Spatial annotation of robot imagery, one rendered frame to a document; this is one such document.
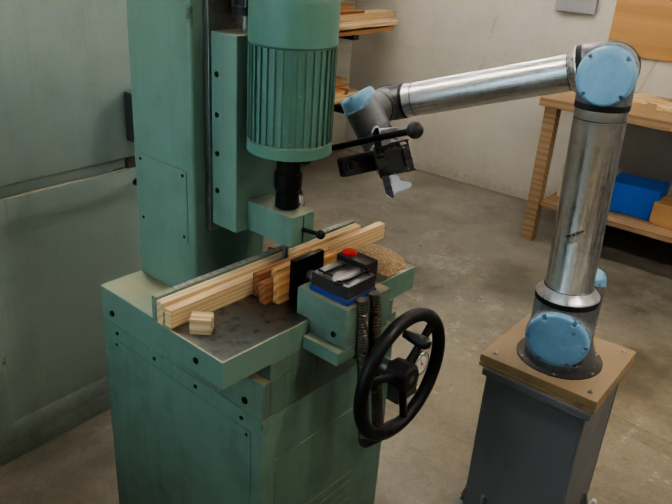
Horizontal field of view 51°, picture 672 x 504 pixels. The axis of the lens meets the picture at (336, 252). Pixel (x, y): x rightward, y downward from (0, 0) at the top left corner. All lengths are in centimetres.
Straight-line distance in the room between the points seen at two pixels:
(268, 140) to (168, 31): 32
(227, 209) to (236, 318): 26
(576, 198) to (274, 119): 69
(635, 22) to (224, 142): 340
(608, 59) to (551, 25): 321
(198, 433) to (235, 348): 38
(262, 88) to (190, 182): 31
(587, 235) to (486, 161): 343
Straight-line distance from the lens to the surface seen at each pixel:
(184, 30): 150
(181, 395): 166
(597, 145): 161
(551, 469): 208
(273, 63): 136
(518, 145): 494
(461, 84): 180
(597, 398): 193
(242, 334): 138
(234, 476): 163
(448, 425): 268
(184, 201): 160
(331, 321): 139
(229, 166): 152
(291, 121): 137
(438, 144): 523
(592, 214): 165
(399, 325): 135
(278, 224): 150
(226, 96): 149
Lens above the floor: 162
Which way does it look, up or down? 25 degrees down
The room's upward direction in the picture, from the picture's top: 4 degrees clockwise
